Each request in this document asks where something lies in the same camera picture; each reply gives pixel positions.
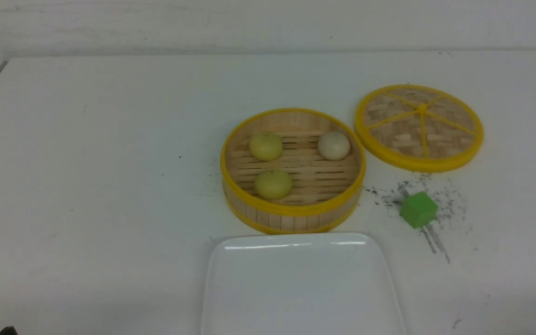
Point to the yellow steamed bun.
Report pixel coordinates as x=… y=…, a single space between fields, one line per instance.
x=265 y=146
x=273 y=184

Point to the white steamed bun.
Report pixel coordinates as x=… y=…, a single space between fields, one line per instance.
x=334 y=146

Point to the green cube block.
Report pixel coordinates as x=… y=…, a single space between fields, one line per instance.
x=418 y=210

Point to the yellow-rimmed bamboo steamer lid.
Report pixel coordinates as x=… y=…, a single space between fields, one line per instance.
x=418 y=128

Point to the yellow steamed bun back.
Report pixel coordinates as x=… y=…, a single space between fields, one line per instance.
x=265 y=146

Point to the white rectangular plate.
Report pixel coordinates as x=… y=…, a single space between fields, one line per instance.
x=300 y=284

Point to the yellow steamed bun front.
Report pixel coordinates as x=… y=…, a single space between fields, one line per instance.
x=273 y=184

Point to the yellow-rimmed bamboo steamer basket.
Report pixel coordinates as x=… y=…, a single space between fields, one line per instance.
x=324 y=193

